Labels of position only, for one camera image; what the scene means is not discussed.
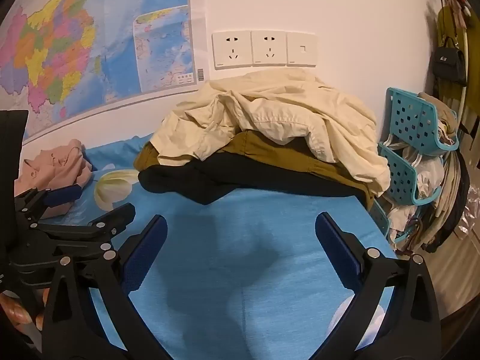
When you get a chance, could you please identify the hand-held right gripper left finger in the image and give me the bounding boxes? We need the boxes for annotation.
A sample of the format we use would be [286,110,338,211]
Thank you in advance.
[40,214,169,360]

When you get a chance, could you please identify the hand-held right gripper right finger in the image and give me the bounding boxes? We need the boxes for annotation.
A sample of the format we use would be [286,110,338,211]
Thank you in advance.
[305,212,442,360]

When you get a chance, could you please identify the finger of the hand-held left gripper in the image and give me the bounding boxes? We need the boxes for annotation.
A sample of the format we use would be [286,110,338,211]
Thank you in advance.
[15,184,83,220]
[27,202,136,268]

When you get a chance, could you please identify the cream jacket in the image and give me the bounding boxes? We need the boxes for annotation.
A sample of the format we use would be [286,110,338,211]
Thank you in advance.
[149,69,391,197]

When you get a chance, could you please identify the person's left hand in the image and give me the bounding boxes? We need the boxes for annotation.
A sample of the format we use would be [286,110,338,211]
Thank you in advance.
[0,289,49,332]

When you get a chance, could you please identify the pink garment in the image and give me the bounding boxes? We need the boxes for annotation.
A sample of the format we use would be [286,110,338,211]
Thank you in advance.
[14,139,93,220]

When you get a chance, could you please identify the blue plastic basket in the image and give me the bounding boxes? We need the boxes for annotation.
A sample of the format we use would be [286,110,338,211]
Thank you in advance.
[384,87,460,157]
[378,142,445,205]
[372,199,410,245]

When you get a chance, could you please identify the blue floral bedsheet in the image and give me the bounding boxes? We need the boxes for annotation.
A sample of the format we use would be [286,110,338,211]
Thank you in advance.
[22,137,399,360]

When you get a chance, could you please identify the black garment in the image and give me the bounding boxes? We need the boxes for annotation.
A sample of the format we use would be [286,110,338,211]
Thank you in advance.
[138,154,370,207]

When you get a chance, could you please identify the turquoise plastic baskets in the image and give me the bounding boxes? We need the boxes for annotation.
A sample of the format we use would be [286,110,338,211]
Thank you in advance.
[386,92,471,254]

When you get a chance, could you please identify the olive green garment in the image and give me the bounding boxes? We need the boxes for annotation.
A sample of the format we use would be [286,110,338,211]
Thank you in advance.
[134,129,376,211]

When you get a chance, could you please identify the black handbag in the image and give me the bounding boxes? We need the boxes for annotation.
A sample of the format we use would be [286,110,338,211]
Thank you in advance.
[432,37,468,84]

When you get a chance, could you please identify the colourful wall map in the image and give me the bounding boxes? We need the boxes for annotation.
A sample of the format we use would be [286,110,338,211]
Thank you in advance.
[0,0,199,146]

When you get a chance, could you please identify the white wall socket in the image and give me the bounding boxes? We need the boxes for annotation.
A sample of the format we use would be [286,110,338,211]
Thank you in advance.
[250,30,289,67]
[212,31,253,69]

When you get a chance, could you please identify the white wall switch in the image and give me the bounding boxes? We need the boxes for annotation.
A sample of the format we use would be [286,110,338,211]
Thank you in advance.
[286,32,318,67]

